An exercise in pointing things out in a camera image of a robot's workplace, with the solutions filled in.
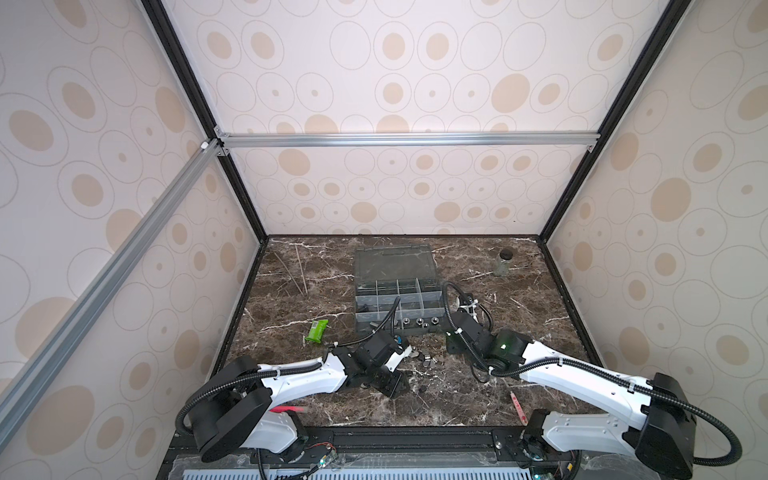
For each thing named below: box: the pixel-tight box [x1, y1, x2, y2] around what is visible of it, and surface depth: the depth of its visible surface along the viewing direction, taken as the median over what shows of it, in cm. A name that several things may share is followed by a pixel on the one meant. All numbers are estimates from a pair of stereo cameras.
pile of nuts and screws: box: [411, 348, 448, 394], surface depth 87 cm
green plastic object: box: [304, 319, 329, 344], surface depth 95 cm
